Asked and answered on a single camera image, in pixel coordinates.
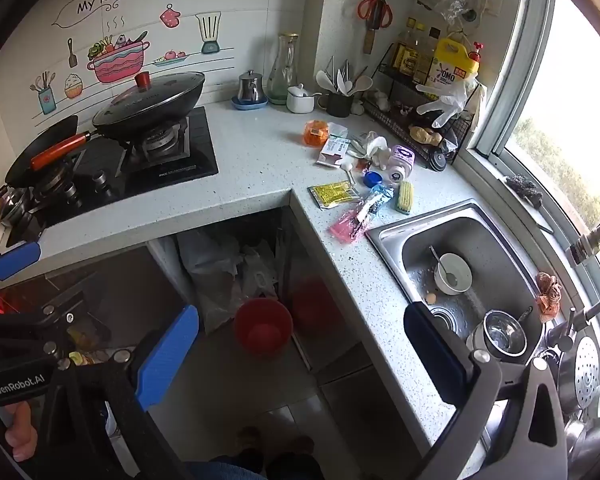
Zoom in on steel sink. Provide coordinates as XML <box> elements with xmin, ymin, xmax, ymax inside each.
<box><xmin>366</xmin><ymin>199</ymin><xmax>563</xmax><ymax>381</ymax></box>

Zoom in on black wok with orange handle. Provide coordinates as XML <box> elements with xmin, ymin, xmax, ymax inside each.
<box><xmin>30</xmin><ymin>71</ymin><xmax>206</xmax><ymax>171</ymax></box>

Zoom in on kitchen wall decal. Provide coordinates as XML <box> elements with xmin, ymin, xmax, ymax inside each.
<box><xmin>30</xmin><ymin>0</ymin><xmax>236</xmax><ymax>116</ymax></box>

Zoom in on black frying pan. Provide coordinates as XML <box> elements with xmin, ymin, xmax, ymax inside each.
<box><xmin>5</xmin><ymin>115</ymin><xmax>81</xmax><ymax>188</ymax></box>

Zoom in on black gas stove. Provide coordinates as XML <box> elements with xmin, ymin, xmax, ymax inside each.
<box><xmin>0</xmin><ymin>106</ymin><xmax>218</xmax><ymax>241</ymax></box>

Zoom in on steel pot with handle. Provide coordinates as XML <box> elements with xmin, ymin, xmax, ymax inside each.
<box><xmin>467</xmin><ymin>309</ymin><xmax>531</xmax><ymax>361</ymax></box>

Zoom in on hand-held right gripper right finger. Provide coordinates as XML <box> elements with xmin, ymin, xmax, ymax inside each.
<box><xmin>404</xmin><ymin>302</ymin><xmax>571</xmax><ymax>480</ymax></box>

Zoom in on person's left hand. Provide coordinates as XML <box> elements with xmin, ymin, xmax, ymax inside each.
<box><xmin>4</xmin><ymin>402</ymin><xmax>35</xmax><ymax>462</ymax></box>

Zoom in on small steel oil pot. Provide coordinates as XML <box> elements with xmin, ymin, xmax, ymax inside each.
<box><xmin>238</xmin><ymin>70</ymin><xmax>265</xmax><ymax>103</ymax></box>

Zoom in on steel faucet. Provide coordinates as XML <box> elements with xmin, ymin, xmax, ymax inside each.
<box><xmin>565</xmin><ymin>217</ymin><xmax>600</xmax><ymax>268</ymax></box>

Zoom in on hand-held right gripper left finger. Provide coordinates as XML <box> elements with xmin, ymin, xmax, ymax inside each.
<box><xmin>47</xmin><ymin>304</ymin><xmax>201</xmax><ymax>480</ymax></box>

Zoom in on purple label plastic bottle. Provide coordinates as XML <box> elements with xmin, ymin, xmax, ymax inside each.
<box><xmin>387</xmin><ymin>144</ymin><xmax>416</xmax><ymax>183</ymax></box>

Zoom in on white and pink envelope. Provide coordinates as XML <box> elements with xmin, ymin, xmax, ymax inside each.
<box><xmin>316</xmin><ymin>134</ymin><xmax>351</xmax><ymax>167</ymax></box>

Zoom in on window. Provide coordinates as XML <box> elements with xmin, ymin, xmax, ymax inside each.
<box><xmin>467</xmin><ymin>0</ymin><xmax>600</xmax><ymax>341</ymax></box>

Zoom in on orange mesh scrubber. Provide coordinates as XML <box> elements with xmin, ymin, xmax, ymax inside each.
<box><xmin>536</xmin><ymin>271</ymin><xmax>561</xmax><ymax>323</ymax></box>

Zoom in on black capped sauce bottle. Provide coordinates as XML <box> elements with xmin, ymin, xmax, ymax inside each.
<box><xmin>425</xmin><ymin>27</ymin><xmax>442</xmax><ymax>86</ymax></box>

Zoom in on yellow packet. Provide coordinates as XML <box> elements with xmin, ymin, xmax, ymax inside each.
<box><xmin>307</xmin><ymin>180</ymin><xmax>365</xmax><ymax>210</ymax></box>

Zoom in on metal spoon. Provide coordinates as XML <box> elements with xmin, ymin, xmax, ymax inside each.
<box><xmin>428</xmin><ymin>245</ymin><xmax>453</xmax><ymax>283</ymax></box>

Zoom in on glass carafe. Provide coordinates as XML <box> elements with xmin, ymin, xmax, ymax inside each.
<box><xmin>267</xmin><ymin>34</ymin><xmax>301</xmax><ymax>106</ymax></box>

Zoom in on white bowl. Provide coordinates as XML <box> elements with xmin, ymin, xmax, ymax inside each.
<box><xmin>434</xmin><ymin>252</ymin><xmax>473</xmax><ymax>296</ymax></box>

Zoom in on blue plastic wrapper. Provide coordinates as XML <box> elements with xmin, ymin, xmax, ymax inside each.
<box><xmin>352</xmin><ymin>184</ymin><xmax>396</xmax><ymax>221</ymax></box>

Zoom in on orange plastic pack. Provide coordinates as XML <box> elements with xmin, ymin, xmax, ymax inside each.
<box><xmin>302</xmin><ymin>120</ymin><xmax>330</xmax><ymax>148</ymax></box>

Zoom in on clear plastic bag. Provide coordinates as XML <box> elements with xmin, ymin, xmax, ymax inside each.
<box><xmin>417</xmin><ymin>0</ymin><xmax>468</xmax><ymax>28</ymax></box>

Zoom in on black wire rack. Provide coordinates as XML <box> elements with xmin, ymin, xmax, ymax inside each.
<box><xmin>362</xmin><ymin>42</ymin><xmax>486</xmax><ymax>158</ymax></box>

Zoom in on yellow detergent jug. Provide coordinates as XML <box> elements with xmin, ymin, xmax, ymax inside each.
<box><xmin>427</xmin><ymin>35</ymin><xmax>481</xmax><ymax>98</ymax></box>

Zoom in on white condiment jar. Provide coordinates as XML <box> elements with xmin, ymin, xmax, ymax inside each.
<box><xmin>286</xmin><ymin>85</ymin><xmax>322</xmax><ymax>114</ymax></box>

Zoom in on steel perforated ladle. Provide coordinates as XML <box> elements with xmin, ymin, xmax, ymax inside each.
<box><xmin>560</xmin><ymin>335</ymin><xmax>600</xmax><ymax>421</ymax></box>

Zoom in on grey cabinet door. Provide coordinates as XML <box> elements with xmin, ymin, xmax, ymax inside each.
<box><xmin>279</xmin><ymin>207</ymin><xmax>461</xmax><ymax>461</ymax></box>

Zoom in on blue saucer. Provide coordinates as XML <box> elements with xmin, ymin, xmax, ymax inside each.
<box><xmin>231</xmin><ymin>95</ymin><xmax>270</xmax><ymax>111</ymax></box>

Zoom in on white latex glove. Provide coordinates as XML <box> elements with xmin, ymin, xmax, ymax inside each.
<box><xmin>416</xmin><ymin>72</ymin><xmax>481</xmax><ymax>128</ymax></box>
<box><xmin>347</xmin><ymin>130</ymin><xmax>392</xmax><ymax>168</ymax></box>

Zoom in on steel wool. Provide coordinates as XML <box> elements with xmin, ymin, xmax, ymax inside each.
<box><xmin>505</xmin><ymin>174</ymin><xmax>545</xmax><ymax>208</ymax></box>

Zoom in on dark sauce bottle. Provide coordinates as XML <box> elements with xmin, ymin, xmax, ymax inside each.
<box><xmin>394</xmin><ymin>17</ymin><xmax>418</xmax><ymax>75</ymax></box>

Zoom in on ginger root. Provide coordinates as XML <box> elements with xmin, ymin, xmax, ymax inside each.
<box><xmin>410</xmin><ymin>125</ymin><xmax>443</xmax><ymax>147</ymax></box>

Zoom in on person's left foot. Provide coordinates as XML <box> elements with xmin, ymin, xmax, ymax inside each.
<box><xmin>235</xmin><ymin>426</ymin><xmax>271</xmax><ymax>461</ymax></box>

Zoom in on white plastic bag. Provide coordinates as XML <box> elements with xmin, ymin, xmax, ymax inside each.
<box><xmin>177</xmin><ymin>227</ymin><xmax>281</xmax><ymax>333</ymax></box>

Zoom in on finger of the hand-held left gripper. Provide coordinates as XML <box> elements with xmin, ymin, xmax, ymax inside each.
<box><xmin>0</xmin><ymin>305</ymin><xmax>77</xmax><ymax>356</ymax></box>
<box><xmin>0</xmin><ymin>242</ymin><xmax>42</xmax><ymax>291</ymax></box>

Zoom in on red bin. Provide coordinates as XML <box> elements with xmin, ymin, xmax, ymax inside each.
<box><xmin>232</xmin><ymin>297</ymin><xmax>295</xmax><ymax>358</ymax></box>

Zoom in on pink plastic wrapper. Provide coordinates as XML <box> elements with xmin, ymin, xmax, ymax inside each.
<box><xmin>329</xmin><ymin>207</ymin><xmax>373</xmax><ymax>243</ymax></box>

